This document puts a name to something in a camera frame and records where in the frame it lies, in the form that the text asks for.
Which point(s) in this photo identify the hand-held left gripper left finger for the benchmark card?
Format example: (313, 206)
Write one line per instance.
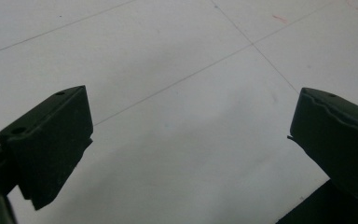
(49, 140)

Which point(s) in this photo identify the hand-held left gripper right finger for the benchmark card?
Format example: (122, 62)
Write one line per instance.
(335, 140)

